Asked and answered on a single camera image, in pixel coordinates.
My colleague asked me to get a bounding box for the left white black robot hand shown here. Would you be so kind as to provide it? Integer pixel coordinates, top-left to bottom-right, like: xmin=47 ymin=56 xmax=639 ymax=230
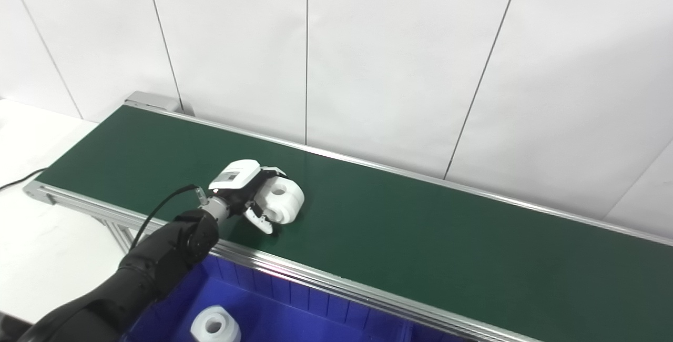
xmin=208 ymin=159 xmax=288 ymax=236

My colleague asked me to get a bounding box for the aluminium conveyor leg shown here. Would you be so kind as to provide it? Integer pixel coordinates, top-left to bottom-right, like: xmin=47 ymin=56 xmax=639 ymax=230
xmin=94 ymin=215 xmax=133 ymax=254

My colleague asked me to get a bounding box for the white round plastic part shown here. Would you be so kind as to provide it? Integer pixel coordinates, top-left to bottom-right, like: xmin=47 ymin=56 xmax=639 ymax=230
xmin=257 ymin=176 xmax=306 ymax=226
xmin=190 ymin=305 xmax=242 ymax=342

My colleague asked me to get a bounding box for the green conveyor belt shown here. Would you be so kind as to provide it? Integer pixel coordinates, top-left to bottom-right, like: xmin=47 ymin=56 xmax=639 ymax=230
xmin=23 ymin=91 xmax=673 ymax=342
xmin=35 ymin=104 xmax=673 ymax=342

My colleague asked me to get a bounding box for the black floor cable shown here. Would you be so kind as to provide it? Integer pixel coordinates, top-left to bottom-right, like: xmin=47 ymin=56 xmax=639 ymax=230
xmin=0 ymin=167 xmax=49 ymax=192

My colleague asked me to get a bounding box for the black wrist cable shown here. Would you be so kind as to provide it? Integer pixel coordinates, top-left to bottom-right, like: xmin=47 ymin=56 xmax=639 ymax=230
xmin=129 ymin=184 xmax=208 ymax=250

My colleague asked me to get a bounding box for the black robot torso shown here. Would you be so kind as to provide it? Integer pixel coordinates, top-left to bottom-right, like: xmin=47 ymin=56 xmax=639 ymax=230
xmin=0 ymin=311 xmax=28 ymax=342

